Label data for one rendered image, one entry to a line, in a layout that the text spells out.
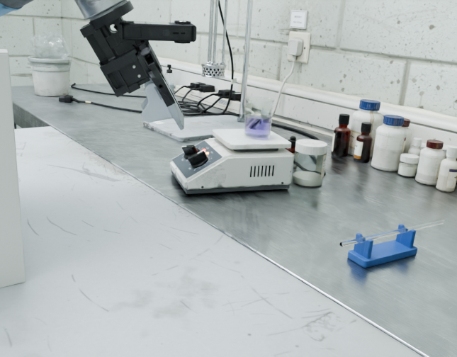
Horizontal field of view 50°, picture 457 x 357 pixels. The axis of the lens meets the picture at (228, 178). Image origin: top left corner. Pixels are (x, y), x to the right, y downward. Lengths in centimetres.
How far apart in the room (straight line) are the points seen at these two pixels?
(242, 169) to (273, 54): 80
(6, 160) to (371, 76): 101
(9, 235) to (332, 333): 35
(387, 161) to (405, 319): 58
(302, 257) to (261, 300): 13
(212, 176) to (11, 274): 39
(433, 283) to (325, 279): 13
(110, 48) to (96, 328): 44
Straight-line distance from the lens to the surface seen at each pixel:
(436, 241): 79
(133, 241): 68
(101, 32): 79
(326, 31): 146
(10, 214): 57
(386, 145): 110
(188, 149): 91
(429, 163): 105
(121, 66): 78
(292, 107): 149
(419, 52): 128
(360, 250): 67
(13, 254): 59
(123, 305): 55
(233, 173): 85
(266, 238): 71
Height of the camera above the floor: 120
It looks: 18 degrees down
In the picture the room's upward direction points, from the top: 4 degrees clockwise
